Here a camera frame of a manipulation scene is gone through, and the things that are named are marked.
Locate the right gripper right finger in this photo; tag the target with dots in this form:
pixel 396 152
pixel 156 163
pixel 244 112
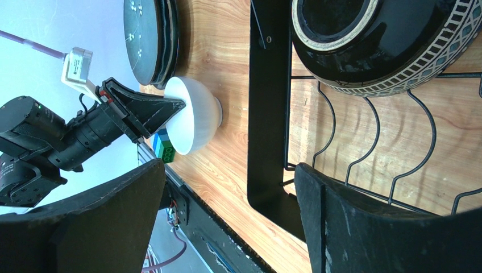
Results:
pixel 347 231

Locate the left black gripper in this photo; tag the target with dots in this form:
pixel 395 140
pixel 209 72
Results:
pixel 33 133

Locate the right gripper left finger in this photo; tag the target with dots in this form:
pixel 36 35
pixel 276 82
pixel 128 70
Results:
pixel 104 229

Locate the white patterned bowl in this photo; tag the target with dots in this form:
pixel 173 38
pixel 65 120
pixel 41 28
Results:
pixel 193 127

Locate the black wire dish rack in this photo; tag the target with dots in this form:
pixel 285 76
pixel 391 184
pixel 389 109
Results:
pixel 270 77

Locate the dark blue floral plate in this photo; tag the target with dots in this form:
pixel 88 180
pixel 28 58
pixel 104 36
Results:
pixel 141 36

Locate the black gold patterned bowl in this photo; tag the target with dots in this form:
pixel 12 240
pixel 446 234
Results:
pixel 381 48

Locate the blue green striped block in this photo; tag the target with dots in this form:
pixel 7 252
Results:
pixel 163 147

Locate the black bottom plate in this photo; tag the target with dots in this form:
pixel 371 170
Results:
pixel 170 47

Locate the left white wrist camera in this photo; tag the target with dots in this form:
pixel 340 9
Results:
pixel 75 72

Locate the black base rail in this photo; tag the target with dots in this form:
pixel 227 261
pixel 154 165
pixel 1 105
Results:
pixel 221 247

